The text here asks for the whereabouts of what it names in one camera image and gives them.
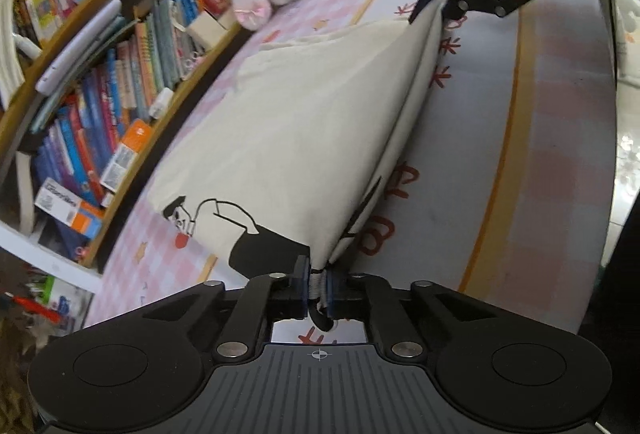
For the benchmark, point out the white shelf post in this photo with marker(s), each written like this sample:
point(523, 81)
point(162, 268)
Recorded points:
point(50, 259)

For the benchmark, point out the small white cube box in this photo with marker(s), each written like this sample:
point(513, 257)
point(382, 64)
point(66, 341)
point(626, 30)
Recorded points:
point(210, 28)

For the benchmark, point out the pink checkered printed blanket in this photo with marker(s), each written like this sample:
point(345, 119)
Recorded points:
point(475, 113)

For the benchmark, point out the row of colourful books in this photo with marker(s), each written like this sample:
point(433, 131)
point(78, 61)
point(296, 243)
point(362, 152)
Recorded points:
point(100, 113)

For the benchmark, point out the pink plastic clip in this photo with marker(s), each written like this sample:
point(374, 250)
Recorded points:
point(191, 59)
point(79, 254)

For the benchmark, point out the cream printed t-shirt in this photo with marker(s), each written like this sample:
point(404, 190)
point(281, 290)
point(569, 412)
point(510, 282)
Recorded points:
point(310, 113)

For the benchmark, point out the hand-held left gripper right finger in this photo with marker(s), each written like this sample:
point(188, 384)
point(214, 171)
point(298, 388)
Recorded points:
point(330, 289)

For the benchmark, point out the small red white box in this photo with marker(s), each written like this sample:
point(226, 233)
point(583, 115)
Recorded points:
point(106, 200)

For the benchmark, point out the small white bottle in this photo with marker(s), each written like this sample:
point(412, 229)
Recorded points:
point(161, 102)

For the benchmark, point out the flat white orange box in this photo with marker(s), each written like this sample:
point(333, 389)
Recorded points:
point(125, 153)

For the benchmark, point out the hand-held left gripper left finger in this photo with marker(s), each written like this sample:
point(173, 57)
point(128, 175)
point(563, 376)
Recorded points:
point(301, 286)

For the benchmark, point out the tall orange white box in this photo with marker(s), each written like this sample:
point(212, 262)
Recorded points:
point(65, 206)

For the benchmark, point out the wooden bookshelf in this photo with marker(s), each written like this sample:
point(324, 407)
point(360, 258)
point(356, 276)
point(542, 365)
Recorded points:
point(179, 113)

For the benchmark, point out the long white board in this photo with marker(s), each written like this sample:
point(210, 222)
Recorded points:
point(80, 46)

